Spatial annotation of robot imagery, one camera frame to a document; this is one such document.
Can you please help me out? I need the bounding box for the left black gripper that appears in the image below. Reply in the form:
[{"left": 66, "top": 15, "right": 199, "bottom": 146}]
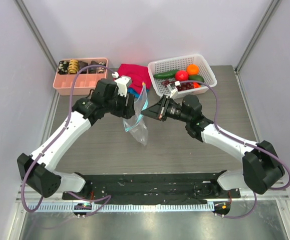
[{"left": 104, "top": 89, "right": 135, "bottom": 119}]

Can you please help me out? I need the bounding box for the clear zip top bag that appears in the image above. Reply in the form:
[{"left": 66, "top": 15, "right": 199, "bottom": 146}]
[{"left": 123, "top": 82, "right": 148, "bottom": 146}]

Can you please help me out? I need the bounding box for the purple grape bunch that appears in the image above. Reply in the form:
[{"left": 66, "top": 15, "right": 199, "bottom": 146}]
[{"left": 161, "top": 79, "right": 194, "bottom": 91}]

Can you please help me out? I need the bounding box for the red apple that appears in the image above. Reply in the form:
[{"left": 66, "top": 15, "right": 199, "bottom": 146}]
[{"left": 174, "top": 70, "right": 189, "bottom": 82}]

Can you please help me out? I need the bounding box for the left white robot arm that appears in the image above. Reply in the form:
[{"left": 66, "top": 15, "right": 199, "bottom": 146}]
[{"left": 17, "top": 76, "right": 135, "bottom": 200}]

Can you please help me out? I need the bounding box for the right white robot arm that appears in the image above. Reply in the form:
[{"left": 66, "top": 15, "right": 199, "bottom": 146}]
[{"left": 141, "top": 95, "right": 285, "bottom": 198}]

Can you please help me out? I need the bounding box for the blue folded cloth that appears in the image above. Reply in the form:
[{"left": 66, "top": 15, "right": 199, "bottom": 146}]
[{"left": 128, "top": 87, "right": 145, "bottom": 99}]

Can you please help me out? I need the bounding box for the red folded cloth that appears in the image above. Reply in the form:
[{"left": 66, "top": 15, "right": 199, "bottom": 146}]
[{"left": 117, "top": 63, "right": 151, "bottom": 94}]

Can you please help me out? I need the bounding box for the green cucumber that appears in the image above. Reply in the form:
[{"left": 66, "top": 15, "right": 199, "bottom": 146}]
[{"left": 153, "top": 69, "right": 179, "bottom": 80}]

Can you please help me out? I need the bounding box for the red pepper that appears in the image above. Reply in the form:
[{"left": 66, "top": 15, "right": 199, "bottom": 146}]
[{"left": 192, "top": 82, "right": 200, "bottom": 88}]

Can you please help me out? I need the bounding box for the floral end roll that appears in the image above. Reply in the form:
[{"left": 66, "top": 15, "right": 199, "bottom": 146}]
[{"left": 97, "top": 61, "right": 107, "bottom": 74}]

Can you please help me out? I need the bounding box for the green avocado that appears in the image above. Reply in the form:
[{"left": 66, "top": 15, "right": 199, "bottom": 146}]
[{"left": 188, "top": 74, "right": 205, "bottom": 83}]

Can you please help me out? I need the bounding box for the white plastic basket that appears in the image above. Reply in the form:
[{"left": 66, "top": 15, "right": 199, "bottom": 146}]
[{"left": 148, "top": 54, "right": 217, "bottom": 98}]

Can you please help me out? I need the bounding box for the orange fruit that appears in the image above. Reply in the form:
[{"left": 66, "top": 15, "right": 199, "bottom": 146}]
[{"left": 186, "top": 64, "right": 199, "bottom": 76}]

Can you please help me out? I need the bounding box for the black patterned roll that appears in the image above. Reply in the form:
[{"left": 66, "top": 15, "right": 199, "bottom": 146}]
[{"left": 88, "top": 60, "right": 98, "bottom": 74}]

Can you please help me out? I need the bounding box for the dark brown roll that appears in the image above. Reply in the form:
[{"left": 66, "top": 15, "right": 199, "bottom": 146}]
[{"left": 78, "top": 60, "right": 88, "bottom": 74}]

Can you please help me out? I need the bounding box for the yellow striped roll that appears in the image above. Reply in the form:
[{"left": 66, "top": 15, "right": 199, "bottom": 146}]
[{"left": 68, "top": 59, "right": 79, "bottom": 75}]

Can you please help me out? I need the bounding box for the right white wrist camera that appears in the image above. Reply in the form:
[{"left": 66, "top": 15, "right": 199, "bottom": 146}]
[{"left": 167, "top": 81, "right": 180, "bottom": 99}]

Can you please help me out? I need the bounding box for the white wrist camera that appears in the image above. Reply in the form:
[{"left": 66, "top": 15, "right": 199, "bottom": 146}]
[
  {"left": 167, "top": 81, "right": 180, "bottom": 99},
  {"left": 112, "top": 72, "right": 132, "bottom": 97}
]

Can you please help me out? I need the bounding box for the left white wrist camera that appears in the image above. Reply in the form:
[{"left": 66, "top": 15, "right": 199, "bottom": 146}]
[{"left": 112, "top": 72, "right": 132, "bottom": 97}]

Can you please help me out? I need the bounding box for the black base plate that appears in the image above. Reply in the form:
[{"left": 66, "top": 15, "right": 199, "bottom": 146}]
[{"left": 62, "top": 171, "right": 242, "bottom": 205}]

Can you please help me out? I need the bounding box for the white slotted cable duct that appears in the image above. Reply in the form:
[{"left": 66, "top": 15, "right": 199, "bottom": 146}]
[{"left": 36, "top": 201, "right": 214, "bottom": 213}]

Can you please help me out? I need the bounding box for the aluminium frame rail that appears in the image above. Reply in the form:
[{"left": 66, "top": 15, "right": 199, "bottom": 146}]
[{"left": 24, "top": 185, "right": 70, "bottom": 203}]

